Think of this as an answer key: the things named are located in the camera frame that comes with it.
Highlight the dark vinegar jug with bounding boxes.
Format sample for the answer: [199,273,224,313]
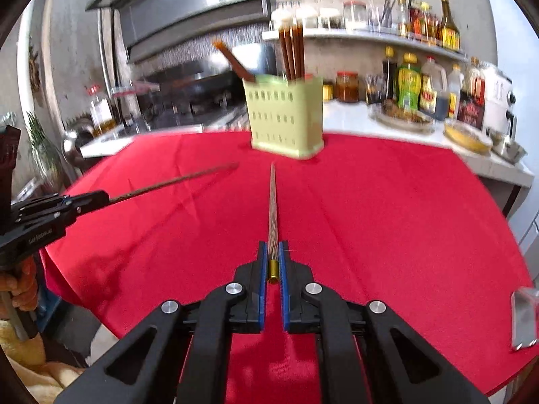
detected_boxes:
[419,56,449,121]

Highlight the green plastic chopstick holder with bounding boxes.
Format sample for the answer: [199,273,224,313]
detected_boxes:
[243,73,325,161]

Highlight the person's left hand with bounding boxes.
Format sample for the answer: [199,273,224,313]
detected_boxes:
[0,259,39,312]

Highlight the tall brown sauce bottle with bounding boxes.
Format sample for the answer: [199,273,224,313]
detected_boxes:
[437,0,461,52]

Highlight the small seasoning bottle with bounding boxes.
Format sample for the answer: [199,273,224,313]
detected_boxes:
[398,0,410,37]

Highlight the large oil jug red handle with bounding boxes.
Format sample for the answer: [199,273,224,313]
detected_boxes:
[458,56,486,130]

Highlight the green leafy vegetable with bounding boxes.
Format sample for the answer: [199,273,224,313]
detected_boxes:
[24,110,65,182]

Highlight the white wall shelf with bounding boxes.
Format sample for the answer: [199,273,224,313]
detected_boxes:
[262,29,469,63]

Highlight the clear drinking glass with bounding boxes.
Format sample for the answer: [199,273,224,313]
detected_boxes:
[365,74,384,104]

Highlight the cream towel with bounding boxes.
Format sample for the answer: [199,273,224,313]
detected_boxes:
[0,319,87,404]

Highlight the red yellow sauce jar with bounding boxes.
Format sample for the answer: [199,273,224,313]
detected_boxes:
[421,3,439,45]

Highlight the green plastic bottle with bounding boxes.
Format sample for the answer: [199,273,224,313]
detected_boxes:
[397,52,422,111]

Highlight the yellow bowl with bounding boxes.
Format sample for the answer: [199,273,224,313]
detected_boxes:
[444,118,494,155]

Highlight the glass jar red lid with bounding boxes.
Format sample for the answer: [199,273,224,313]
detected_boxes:
[342,0,368,31]

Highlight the clear oil bottle red cap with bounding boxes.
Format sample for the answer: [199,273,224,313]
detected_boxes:
[86,85,117,136]

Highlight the clear spice jar white lid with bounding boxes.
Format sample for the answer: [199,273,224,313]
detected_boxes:
[296,6,319,30]
[319,7,343,30]
[271,7,296,31]

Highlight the red tablecloth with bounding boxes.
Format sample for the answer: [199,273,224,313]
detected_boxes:
[40,130,535,404]

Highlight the dark soy sauce bottle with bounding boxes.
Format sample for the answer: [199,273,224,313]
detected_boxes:
[382,46,399,102]

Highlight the chili sauce jar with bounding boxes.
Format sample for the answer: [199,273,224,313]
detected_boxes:
[336,71,360,103]

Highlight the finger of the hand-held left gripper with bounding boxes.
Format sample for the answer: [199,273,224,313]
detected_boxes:
[12,191,108,216]
[14,202,109,236]

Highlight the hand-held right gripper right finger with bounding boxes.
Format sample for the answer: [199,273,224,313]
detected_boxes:
[280,242,491,404]

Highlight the white air fryer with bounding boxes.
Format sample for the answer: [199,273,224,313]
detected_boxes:
[482,63,517,136]

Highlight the black wok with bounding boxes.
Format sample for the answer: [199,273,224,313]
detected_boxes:
[132,68,246,94]

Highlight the steel pot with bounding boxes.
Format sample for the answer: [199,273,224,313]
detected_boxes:
[62,123,96,166]

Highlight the plate of cooked fish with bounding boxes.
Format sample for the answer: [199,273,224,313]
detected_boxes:
[368,98,435,134]

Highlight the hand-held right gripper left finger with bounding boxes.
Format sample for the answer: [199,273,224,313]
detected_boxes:
[55,242,267,404]

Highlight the gas stove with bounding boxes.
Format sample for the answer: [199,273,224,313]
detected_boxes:
[124,92,250,132]

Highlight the steel bowl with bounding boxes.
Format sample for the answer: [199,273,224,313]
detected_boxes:
[490,130,528,163]

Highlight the clear bottle yellow label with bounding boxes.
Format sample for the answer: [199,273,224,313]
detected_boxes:
[447,63,464,120]

